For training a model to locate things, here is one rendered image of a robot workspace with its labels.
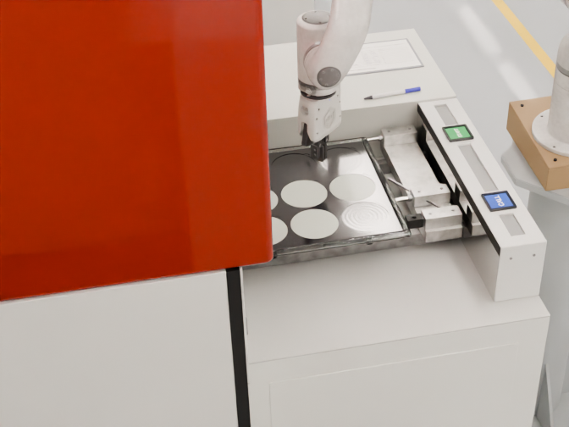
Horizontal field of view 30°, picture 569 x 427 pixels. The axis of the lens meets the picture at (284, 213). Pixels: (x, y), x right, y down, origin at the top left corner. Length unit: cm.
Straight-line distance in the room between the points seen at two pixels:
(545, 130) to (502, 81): 200
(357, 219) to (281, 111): 37
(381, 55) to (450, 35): 221
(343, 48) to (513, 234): 49
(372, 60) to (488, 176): 53
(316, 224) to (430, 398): 43
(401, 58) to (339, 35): 64
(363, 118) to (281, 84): 22
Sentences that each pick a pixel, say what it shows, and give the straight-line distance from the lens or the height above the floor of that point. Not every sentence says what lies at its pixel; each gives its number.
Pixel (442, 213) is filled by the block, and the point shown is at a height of 91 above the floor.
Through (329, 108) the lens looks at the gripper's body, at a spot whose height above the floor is 109.
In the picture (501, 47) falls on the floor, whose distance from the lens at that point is 480.
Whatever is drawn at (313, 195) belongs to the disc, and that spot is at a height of 90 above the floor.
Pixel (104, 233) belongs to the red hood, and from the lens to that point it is 154.
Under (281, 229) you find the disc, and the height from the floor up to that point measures 90.
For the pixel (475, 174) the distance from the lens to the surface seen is 228.
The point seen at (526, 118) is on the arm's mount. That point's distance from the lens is 260.
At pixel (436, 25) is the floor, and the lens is 495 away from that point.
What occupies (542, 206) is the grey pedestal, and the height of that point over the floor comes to 72.
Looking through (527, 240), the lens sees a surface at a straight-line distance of 211.
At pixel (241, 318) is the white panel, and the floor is 112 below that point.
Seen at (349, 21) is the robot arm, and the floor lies 133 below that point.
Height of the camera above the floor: 225
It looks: 37 degrees down
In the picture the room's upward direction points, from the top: 2 degrees counter-clockwise
